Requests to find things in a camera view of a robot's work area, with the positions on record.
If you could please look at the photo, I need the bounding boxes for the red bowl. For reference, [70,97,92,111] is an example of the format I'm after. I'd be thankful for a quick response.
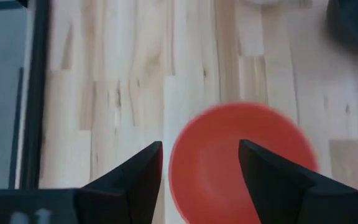
[168,101,319,224]

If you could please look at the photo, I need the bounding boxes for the black table edge frame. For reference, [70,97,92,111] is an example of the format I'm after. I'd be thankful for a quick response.
[19,0,52,190]

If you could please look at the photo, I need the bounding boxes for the dark blue bowl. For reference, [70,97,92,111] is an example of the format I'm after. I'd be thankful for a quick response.
[326,0,358,53]

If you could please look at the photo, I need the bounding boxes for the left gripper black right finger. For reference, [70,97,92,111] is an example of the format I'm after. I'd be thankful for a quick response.
[238,139,357,224]

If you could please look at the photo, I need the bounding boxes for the white bowl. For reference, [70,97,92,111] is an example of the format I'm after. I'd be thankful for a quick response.
[249,0,293,6]

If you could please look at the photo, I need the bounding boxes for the black floor bar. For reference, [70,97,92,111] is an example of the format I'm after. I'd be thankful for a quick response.
[8,66,25,189]

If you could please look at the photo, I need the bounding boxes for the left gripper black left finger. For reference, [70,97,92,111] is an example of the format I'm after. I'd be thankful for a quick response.
[78,141,164,224]

